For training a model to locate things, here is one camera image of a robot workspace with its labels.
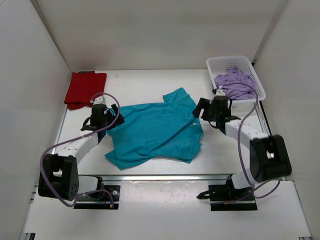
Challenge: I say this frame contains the lavender t-shirt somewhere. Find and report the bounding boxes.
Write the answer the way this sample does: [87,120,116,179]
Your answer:
[214,66,257,101]

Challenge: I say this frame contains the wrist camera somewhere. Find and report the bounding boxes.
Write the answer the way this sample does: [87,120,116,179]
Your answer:
[212,87,226,98]
[90,95,106,105]

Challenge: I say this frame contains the red t-shirt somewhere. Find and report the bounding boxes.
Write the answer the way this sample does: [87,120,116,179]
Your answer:
[64,71,107,110]

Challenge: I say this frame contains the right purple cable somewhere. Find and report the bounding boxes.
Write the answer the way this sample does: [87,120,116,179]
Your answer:
[212,83,282,200]

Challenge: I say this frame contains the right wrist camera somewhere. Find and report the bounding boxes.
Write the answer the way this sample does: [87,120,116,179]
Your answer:
[212,87,226,98]

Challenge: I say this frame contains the teal t-shirt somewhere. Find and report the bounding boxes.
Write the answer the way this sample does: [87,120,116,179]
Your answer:
[105,87,204,170]

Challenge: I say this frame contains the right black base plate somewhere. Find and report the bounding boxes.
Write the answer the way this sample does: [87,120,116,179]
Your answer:
[196,184,258,212]

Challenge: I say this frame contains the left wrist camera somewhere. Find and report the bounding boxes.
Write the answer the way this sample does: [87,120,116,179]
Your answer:
[90,95,106,105]

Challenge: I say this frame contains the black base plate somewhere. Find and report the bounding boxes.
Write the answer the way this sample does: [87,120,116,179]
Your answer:
[196,184,258,212]
[73,180,121,210]

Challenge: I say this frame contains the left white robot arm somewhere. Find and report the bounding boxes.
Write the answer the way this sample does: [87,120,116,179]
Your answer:
[38,103,125,207]

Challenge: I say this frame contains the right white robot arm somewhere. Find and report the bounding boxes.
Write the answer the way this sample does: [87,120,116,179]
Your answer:
[192,96,292,200]

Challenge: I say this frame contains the white plastic basket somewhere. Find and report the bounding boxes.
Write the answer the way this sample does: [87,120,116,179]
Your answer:
[206,55,267,106]

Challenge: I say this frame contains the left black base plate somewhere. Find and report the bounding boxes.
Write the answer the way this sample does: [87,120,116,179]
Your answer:
[73,180,121,210]

